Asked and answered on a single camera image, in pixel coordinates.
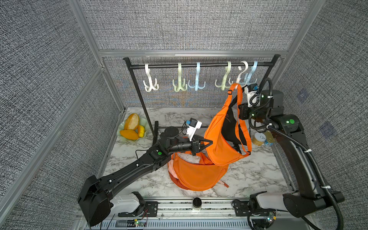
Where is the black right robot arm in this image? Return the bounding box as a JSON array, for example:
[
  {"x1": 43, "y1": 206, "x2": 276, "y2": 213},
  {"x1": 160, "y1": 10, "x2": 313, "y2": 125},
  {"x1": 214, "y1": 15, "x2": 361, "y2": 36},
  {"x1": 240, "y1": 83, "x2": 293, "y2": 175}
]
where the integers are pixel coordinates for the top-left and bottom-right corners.
[{"x1": 239, "y1": 78, "x2": 345, "y2": 230}]

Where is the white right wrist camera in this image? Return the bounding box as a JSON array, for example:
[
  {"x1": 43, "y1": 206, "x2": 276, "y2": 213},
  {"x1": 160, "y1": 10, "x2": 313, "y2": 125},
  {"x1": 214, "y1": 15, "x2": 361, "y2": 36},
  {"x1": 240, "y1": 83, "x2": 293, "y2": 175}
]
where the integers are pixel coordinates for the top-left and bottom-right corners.
[{"x1": 244, "y1": 83, "x2": 259, "y2": 107}]

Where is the black sling bag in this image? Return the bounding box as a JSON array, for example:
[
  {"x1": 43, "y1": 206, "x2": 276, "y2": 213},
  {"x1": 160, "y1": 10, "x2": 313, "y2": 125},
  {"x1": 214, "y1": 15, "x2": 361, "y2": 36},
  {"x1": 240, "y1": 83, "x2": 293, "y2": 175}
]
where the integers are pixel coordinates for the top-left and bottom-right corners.
[{"x1": 221, "y1": 97, "x2": 248, "y2": 154}]

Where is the orange sling bag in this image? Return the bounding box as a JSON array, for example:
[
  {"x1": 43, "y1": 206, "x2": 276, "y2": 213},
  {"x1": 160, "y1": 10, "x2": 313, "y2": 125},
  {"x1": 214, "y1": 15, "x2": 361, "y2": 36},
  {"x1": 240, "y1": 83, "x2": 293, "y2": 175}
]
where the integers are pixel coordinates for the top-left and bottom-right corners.
[
  {"x1": 205, "y1": 83, "x2": 252, "y2": 166},
  {"x1": 167, "y1": 151, "x2": 230, "y2": 192}
]

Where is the white hook right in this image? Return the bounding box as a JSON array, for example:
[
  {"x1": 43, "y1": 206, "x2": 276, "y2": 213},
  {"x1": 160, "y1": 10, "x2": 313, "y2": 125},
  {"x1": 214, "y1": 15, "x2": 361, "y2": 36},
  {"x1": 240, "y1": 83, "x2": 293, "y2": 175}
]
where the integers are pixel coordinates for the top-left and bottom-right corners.
[{"x1": 235, "y1": 61, "x2": 249, "y2": 84}]

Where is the light green plate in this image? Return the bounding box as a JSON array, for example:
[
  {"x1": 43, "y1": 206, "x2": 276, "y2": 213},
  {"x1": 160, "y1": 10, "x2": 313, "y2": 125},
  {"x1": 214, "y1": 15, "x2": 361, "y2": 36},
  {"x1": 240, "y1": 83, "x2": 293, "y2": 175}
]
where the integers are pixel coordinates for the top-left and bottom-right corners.
[{"x1": 117, "y1": 117, "x2": 150, "y2": 142}]

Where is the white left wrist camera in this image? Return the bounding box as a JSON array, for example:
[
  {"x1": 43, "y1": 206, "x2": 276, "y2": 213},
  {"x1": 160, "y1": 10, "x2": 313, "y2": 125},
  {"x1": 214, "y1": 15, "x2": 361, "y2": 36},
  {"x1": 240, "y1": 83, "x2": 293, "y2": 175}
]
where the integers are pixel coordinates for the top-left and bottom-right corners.
[{"x1": 185, "y1": 118, "x2": 202, "y2": 141}]

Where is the white hook far left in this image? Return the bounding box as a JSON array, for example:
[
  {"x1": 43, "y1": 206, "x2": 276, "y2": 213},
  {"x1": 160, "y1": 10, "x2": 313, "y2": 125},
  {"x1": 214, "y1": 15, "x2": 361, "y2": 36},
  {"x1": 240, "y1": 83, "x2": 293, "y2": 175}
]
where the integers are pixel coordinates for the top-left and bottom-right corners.
[{"x1": 143, "y1": 63, "x2": 159, "y2": 92}]

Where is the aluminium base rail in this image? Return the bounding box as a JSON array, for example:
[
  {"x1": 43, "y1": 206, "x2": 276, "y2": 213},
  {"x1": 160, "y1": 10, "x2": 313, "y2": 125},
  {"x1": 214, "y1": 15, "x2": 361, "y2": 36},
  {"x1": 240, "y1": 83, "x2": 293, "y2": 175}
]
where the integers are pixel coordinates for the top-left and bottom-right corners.
[{"x1": 71, "y1": 197, "x2": 317, "y2": 230}]

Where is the orange mango slice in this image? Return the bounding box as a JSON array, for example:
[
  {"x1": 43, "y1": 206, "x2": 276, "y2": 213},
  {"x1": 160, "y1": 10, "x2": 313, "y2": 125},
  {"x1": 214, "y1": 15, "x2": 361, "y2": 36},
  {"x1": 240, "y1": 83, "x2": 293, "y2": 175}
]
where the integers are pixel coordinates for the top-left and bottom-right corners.
[{"x1": 119, "y1": 129, "x2": 140, "y2": 140}]

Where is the black clothes rack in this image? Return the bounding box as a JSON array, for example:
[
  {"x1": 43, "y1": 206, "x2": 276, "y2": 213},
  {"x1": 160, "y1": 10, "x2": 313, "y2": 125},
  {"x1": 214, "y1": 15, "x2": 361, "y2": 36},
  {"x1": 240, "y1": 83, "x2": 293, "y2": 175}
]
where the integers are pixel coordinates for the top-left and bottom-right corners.
[{"x1": 123, "y1": 54, "x2": 281, "y2": 144}]

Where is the light blue hook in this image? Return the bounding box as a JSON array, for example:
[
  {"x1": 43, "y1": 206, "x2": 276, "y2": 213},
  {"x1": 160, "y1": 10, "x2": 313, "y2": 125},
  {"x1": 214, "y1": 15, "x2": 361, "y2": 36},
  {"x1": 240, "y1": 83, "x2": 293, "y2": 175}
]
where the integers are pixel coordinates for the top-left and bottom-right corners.
[
  {"x1": 241, "y1": 61, "x2": 258, "y2": 86},
  {"x1": 188, "y1": 62, "x2": 206, "y2": 92}
]

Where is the white hook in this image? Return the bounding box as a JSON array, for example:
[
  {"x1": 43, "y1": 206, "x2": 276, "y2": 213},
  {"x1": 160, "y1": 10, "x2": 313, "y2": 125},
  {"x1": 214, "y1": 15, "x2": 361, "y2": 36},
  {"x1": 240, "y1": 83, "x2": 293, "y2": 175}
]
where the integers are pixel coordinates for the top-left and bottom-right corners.
[
  {"x1": 235, "y1": 61, "x2": 249, "y2": 84},
  {"x1": 143, "y1": 63, "x2": 159, "y2": 92}
]

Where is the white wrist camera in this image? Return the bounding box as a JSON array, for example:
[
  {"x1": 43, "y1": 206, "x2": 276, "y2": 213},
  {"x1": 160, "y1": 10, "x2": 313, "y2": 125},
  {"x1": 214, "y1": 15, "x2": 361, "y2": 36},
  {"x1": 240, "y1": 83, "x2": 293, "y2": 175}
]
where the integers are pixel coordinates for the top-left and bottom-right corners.
[
  {"x1": 185, "y1": 118, "x2": 202, "y2": 141},
  {"x1": 244, "y1": 83, "x2": 259, "y2": 107}
]

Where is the light blue hook far right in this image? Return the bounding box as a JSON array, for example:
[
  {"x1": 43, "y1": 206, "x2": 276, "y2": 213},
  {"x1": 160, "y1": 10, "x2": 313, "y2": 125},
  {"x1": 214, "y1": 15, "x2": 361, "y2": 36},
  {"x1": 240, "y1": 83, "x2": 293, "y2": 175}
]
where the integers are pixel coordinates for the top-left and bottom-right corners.
[{"x1": 241, "y1": 61, "x2": 258, "y2": 86}]

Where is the tin can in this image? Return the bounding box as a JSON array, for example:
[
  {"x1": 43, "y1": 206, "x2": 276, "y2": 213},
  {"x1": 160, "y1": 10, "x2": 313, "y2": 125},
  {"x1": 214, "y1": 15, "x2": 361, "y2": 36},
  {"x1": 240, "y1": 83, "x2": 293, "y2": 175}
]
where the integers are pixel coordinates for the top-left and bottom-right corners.
[{"x1": 252, "y1": 132, "x2": 266, "y2": 146}]

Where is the yellow fruit piece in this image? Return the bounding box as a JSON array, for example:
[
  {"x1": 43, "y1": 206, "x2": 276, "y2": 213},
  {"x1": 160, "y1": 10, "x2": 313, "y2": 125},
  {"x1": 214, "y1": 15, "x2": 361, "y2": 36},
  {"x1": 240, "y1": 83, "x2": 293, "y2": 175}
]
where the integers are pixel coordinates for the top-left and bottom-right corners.
[{"x1": 137, "y1": 125, "x2": 145, "y2": 138}]

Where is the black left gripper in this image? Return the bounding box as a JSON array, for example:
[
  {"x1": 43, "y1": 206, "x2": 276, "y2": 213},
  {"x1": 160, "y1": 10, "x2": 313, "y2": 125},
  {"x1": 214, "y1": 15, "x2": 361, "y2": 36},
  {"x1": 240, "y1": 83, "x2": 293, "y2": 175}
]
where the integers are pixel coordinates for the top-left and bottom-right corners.
[{"x1": 167, "y1": 135, "x2": 212, "y2": 157}]

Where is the pale green hook right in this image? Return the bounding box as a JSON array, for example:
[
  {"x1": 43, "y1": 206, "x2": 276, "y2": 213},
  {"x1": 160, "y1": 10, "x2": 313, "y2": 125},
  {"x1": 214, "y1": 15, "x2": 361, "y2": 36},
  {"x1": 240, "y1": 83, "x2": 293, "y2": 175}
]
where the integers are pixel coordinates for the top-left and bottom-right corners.
[{"x1": 215, "y1": 61, "x2": 232, "y2": 91}]

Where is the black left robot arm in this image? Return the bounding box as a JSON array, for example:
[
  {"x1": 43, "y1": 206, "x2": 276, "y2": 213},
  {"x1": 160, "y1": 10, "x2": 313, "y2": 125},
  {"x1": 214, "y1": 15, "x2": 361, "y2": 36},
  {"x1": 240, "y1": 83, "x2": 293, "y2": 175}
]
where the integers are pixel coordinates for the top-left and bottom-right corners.
[{"x1": 78, "y1": 126, "x2": 213, "y2": 227}]

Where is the pale green hook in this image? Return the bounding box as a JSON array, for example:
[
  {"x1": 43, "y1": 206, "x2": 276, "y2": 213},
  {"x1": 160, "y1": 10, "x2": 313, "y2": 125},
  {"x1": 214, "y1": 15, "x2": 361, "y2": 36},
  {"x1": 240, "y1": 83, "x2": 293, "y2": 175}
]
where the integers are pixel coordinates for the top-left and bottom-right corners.
[
  {"x1": 172, "y1": 63, "x2": 188, "y2": 93},
  {"x1": 215, "y1": 61, "x2": 232, "y2": 91}
]

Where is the black knob on rail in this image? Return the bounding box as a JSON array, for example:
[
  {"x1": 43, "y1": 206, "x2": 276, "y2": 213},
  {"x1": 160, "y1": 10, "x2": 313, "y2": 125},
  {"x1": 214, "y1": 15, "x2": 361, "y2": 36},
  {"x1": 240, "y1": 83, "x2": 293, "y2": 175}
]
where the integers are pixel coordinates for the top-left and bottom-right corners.
[{"x1": 192, "y1": 197, "x2": 202, "y2": 211}]

